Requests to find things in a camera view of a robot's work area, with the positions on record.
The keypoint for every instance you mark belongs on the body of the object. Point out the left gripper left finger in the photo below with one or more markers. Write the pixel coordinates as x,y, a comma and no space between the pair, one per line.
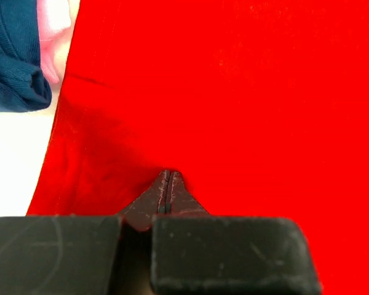
81,254

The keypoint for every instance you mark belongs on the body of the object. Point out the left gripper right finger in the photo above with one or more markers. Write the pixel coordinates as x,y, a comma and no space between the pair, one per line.
194,252

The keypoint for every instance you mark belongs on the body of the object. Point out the red t shirt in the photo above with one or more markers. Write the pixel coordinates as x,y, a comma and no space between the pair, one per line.
263,106

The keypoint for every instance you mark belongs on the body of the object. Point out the navy blue folded t shirt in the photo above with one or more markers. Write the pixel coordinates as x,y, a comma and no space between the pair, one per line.
23,87

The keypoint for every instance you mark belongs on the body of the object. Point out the pink folded t shirt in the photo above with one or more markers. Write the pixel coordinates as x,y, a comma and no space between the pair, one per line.
56,20

